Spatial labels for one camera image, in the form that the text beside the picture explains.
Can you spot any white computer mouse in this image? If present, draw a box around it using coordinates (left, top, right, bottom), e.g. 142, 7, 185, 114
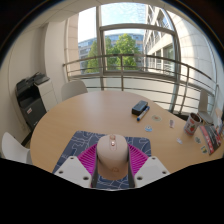
96, 133, 130, 182

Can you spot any large red-blue magazine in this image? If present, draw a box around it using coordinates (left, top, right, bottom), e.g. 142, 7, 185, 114
199, 123, 223, 156

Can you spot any blue whiteboard marker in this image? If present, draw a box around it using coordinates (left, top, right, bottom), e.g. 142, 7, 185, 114
136, 106, 151, 122

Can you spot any metal balcony railing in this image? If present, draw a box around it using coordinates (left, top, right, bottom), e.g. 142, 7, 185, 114
62, 53, 221, 116

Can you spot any white chair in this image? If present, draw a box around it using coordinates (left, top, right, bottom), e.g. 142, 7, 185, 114
198, 89, 214, 124
60, 79, 89, 103
0, 132, 33, 165

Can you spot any black and white printer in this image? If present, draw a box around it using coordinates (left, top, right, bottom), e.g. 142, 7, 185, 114
14, 71, 58, 132

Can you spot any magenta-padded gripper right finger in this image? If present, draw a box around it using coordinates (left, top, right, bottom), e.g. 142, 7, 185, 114
127, 143, 171, 189

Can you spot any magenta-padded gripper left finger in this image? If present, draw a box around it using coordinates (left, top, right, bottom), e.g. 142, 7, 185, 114
53, 143, 99, 189

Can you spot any black whiteboard eraser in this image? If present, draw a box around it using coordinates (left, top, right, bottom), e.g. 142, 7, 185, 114
131, 100, 149, 117

